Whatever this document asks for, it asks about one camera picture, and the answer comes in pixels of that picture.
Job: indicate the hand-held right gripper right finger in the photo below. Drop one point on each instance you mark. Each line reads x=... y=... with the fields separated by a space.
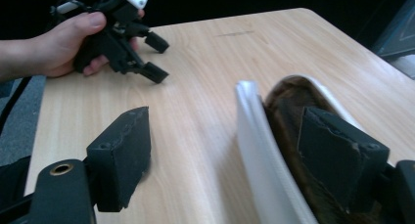
x=336 y=158

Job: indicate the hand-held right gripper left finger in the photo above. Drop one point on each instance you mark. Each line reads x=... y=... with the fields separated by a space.
x=122 y=158

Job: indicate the white pencil case brown lining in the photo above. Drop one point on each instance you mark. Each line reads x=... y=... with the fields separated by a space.
x=261 y=145

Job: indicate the dark cabinet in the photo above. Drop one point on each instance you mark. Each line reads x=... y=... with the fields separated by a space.
x=399 y=31

